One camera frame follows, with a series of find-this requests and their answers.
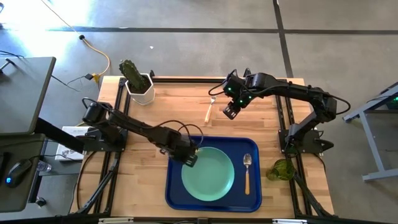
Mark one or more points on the white printed box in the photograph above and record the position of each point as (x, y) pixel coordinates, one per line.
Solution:
(66, 154)

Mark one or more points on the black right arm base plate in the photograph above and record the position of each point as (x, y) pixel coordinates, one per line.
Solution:
(311, 141)

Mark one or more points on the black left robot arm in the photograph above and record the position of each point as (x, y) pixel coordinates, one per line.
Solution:
(136, 127)

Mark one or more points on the grey metal table frame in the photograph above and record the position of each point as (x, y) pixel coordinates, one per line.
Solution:
(370, 133)

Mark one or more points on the green glass cup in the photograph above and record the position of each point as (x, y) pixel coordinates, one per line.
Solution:
(281, 169)

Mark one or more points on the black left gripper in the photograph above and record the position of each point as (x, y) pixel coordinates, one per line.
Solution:
(180, 146)

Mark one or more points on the black desk support beam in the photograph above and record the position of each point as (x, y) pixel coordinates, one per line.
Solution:
(59, 135)

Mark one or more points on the black computer mouse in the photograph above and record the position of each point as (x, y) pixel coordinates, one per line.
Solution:
(18, 172)

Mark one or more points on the grey desk top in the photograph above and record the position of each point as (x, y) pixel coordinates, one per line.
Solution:
(21, 93)

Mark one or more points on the black device with green light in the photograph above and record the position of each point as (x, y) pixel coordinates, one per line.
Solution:
(393, 102)

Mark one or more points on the black desk surface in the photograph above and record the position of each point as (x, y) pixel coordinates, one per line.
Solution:
(15, 199)

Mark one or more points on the black aluminium frame rail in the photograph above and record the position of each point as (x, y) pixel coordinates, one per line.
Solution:
(289, 116)
(279, 116)
(174, 221)
(109, 208)
(186, 80)
(97, 208)

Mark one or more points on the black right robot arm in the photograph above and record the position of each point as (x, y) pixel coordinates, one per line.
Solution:
(295, 90)

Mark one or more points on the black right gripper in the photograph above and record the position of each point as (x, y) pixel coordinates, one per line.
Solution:
(237, 93)

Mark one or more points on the clear water bottle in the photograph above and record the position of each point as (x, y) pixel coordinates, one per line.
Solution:
(44, 166)

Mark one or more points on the green plate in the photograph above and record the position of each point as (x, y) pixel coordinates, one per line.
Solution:
(208, 177)

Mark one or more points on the black diagonal frame brace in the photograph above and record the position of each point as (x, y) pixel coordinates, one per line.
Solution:
(90, 199)
(314, 196)

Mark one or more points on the blue plastic tray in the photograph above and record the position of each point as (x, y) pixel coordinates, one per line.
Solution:
(174, 189)

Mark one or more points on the white plant pot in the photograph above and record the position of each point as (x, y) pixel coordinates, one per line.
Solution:
(144, 97)

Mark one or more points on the black caster wheel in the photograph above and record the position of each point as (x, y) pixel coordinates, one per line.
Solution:
(40, 202)

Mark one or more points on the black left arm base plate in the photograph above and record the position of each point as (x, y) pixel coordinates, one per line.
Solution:
(102, 145)

